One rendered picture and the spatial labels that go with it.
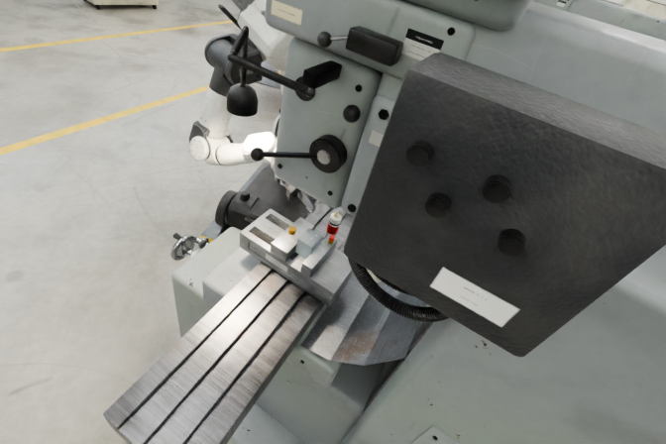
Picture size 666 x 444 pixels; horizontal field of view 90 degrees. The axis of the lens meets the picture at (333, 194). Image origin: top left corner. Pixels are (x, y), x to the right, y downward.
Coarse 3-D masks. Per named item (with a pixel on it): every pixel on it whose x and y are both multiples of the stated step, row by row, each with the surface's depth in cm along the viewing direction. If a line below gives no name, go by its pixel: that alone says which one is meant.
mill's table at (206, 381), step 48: (240, 288) 96; (288, 288) 99; (192, 336) 83; (240, 336) 87; (288, 336) 88; (144, 384) 73; (192, 384) 75; (240, 384) 77; (144, 432) 67; (192, 432) 69
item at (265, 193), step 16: (256, 176) 193; (272, 176) 197; (240, 192) 174; (256, 192) 183; (272, 192) 186; (240, 208) 168; (256, 208) 171; (272, 208) 173; (288, 208) 176; (304, 208) 182; (240, 224) 172
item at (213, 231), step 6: (264, 162) 235; (258, 168) 227; (252, 174) 221; (252, 180) 216; (246, 186) 211; (210, 228) 179; (216, 228) 180; (222, 228) 181; (228, 228) 181; (204, 234) 175; (210, 234) 176; (216, 234) 177; (210, 240) 175
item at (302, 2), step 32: (288, 0) 52; (320, 0) 49; (352, 0) 47; (384, 0) 45; (288, 32) 55; (320, 32) 52; (384, 32) 47; (416, 32) 45; (448, 32) 43; (384, 64) 49
